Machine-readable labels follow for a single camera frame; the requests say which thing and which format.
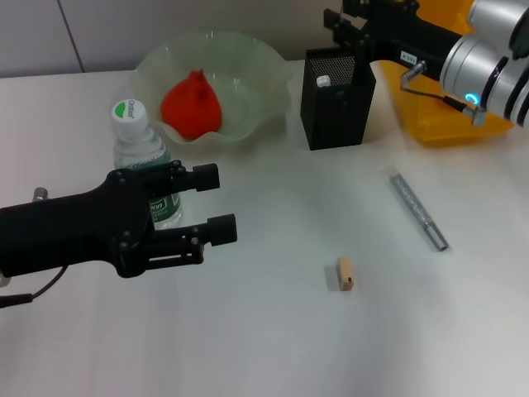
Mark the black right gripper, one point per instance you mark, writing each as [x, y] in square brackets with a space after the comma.
[409, 37]

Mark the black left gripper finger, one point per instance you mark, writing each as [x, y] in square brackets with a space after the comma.
[206, 178]
[223, 229]

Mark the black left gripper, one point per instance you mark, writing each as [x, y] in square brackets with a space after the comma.
[74, 231]

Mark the green toothbrush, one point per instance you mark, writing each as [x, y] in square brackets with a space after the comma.
[323, 81]

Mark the clear green-label water bottle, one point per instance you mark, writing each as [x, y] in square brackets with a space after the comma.
[128, 124]

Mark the small wooden cork block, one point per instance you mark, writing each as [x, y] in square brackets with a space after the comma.
[346, 274]

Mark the grey pen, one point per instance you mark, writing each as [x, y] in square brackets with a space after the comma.
[415, 207]

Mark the black mesh pen holder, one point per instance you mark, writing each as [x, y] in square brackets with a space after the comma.
[336, 116]

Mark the green glass fruit plate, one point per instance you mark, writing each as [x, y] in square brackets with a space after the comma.
[256, 70]

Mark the yellow plastic bin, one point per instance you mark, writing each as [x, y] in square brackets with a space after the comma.
[446, 120]

